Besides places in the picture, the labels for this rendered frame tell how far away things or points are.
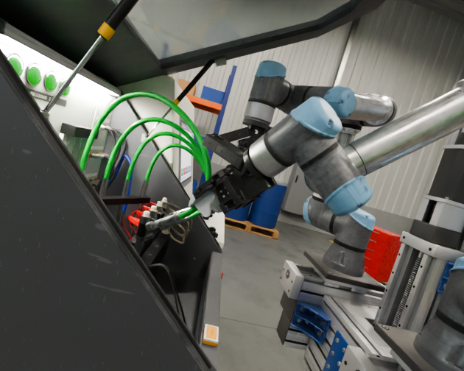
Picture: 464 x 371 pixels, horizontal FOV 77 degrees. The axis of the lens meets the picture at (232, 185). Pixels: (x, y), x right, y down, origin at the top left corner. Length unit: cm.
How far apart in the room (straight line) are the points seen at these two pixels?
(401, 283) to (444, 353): 32
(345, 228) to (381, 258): 363
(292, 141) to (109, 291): 38
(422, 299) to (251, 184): 63
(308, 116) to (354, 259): 76
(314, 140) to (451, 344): 50
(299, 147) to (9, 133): 44
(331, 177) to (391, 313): 68
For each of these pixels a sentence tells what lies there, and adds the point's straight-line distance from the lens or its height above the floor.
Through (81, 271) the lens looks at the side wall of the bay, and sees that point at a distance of 53.
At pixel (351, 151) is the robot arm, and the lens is 63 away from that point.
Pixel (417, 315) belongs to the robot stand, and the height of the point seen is 105.
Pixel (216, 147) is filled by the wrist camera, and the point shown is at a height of 134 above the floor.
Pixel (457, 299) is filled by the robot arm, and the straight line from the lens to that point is 77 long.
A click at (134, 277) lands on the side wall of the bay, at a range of 51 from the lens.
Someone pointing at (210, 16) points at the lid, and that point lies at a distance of 89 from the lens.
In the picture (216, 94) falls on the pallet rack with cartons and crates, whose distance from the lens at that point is 615.
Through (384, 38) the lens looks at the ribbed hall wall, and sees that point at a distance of 892.
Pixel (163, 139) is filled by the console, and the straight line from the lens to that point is 117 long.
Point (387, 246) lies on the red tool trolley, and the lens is 473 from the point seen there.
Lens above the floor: 133
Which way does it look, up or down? 6 degrees down
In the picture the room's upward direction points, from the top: 16 degrees clockwise
